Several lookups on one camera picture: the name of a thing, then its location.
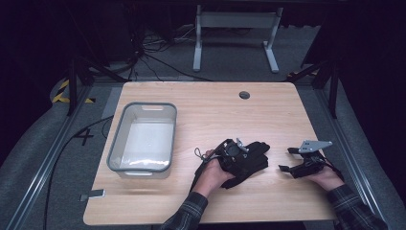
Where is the white metal desk frame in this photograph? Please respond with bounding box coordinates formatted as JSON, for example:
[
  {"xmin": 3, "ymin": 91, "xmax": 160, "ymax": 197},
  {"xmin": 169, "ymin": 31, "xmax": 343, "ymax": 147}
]
[{"xmin": 192, "ymin": 4, "xmax": 284, "ymax": 74}]

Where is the yellow black hazard tape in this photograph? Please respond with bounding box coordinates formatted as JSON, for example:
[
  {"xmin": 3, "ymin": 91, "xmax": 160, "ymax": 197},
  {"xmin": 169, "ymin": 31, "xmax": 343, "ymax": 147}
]
[{"xmin": 52, "ymin": 79, "xmax": 97, "ymax": 104}]

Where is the white plastic basin grey rim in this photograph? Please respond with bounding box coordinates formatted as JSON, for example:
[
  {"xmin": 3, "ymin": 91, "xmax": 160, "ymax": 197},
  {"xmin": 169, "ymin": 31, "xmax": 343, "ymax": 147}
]
[{"xmin": 106, "ymin": 102, "xmax": 178, "ymax": 179}]

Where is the long black floor cable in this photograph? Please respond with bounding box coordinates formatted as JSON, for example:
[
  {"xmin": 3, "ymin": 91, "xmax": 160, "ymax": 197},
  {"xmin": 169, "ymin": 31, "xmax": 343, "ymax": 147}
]
[{"xmin": 42, "ymin": 115, "xmax": 115, "ymax": 230}]

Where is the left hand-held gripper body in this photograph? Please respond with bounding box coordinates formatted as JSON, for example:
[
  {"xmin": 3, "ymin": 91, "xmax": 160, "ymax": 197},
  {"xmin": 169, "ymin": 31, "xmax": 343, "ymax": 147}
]
[{"xmin": 214, "ymin": 137, "xmax": 251, "ymax": 175}]

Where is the small grey metal bracket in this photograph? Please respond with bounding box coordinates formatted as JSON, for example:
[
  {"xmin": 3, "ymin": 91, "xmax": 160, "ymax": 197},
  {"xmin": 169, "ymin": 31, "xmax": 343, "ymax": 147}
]
[{"xmin": 79, "ymin": 189, "xmax": 106, "ymax": 202}]

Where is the black metal stand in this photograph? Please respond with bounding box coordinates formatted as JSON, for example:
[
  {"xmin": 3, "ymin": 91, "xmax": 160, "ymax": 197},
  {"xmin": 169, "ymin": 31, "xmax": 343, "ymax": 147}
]
[
  {"xmin": 64, "ymin": 56, "xmax": 129, "ymax": 117},
  {"xmin": 286, "ymin": 58, "xmax": 340, "ymax": 120}
]

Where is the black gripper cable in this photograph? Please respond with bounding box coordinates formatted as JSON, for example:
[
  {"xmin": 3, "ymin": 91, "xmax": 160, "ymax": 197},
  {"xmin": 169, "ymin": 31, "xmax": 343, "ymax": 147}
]
[
  {"xmin": 190, "ymin": 147, "xmax": 228, "ymax": 192},
  {"xmin": 319, "ymin": 152, "xmax": 346, "ymax": 183}
]

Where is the person's right hand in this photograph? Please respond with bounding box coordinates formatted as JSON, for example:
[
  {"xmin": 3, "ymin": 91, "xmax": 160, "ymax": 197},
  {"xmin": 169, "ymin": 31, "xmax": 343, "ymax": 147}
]
[{"xmin": 305, "ymin": 164, "xmax": 345, "ymax": 193}]

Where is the bundle of black floor cables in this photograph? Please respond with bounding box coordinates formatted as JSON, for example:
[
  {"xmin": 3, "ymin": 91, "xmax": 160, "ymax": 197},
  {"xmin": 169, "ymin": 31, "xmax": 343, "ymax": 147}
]
[{"xmin": 125, "ymin": 25, "xmax": 214, "ymax": 82}]

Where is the person's left hand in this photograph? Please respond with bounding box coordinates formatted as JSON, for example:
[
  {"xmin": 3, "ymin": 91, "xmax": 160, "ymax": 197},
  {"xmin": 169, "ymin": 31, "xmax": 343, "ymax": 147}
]
[{"xmin": 192, "ymin": 149, "xmax": 237, "ymax": 199}]

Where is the black glove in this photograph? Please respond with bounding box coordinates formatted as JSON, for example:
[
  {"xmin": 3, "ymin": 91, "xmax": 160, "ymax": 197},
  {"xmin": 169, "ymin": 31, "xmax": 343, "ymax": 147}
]
[{"xmin": 220, "ymin": 155, "xmax": 270, "ymax": 190}]

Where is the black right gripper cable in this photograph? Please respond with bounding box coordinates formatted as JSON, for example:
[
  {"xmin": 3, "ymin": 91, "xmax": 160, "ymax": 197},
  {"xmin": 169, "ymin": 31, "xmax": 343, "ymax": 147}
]
[{"xmin": 319, "ymin": 152, "xmax": 346, "ymax": 183}]

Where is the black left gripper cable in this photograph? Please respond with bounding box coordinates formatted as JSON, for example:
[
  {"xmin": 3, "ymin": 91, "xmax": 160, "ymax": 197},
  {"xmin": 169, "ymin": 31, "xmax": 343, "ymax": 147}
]
[{"xmin": 190, "ymin": 147, "xmax": 228, "ymax": 192}]

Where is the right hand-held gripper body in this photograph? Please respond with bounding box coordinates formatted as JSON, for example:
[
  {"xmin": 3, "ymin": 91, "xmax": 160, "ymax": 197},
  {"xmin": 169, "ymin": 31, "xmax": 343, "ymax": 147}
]
[{"xmin": 290, "ymin": 139, "xmax": 333, "ymax": 179}]

